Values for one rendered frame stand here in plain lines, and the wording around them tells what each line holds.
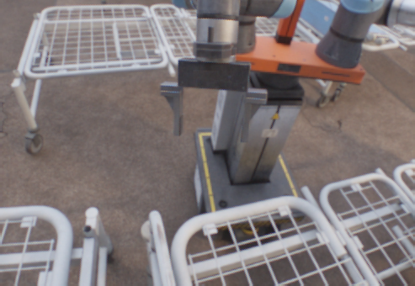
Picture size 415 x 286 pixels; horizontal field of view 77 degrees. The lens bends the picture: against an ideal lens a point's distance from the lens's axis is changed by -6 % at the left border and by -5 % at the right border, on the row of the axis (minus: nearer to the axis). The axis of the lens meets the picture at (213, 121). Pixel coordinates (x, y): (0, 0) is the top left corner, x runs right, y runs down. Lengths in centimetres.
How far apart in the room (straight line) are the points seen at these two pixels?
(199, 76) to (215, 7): 12
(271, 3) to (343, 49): 40
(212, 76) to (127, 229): 109
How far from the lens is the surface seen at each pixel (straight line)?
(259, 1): 61
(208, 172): 130
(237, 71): 50
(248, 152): 113
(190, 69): 50
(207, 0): 49
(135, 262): 140
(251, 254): 96
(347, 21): 93
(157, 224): 60
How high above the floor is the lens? 131
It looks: 42 degrees down
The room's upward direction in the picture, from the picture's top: 10 degrees clockwise
